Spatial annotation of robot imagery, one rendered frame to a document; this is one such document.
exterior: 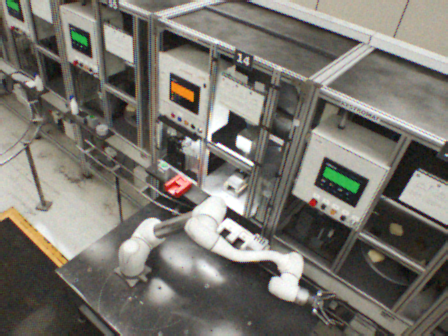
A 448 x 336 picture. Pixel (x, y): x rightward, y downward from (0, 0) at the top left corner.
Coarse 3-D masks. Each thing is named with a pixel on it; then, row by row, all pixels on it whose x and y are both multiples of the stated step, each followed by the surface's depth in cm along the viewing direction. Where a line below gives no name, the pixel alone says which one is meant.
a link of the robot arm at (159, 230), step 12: (204, 204) 209; (216, 204) 207; (180, 216) 223; (192, 216) 214; (216, 216) 203; (144, 228) 240; (156, 228) 236; (168, 228) 228; (180, 228) 223; (144, 240) 238; (156, 240) 238
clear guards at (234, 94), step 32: (224, 64) 207; (256, 64) 194; (224, 96) 218; (256, 96) 204; (288, 96) 191; (160, 128) 273; (224, 128) 231; (256, 128) 215; (288, 128) 201; (160, 160) 293; (192, 160) 267; (256, 192) 241
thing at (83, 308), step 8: (72, 296) 256; (80, 304) 266; (80, 312) 268; (88, 312) 264; (80, 320) 281; (88, 320) 264; (96, 320) 260; (96, 328) 261; (104, 328) 257; (112, 328) 220
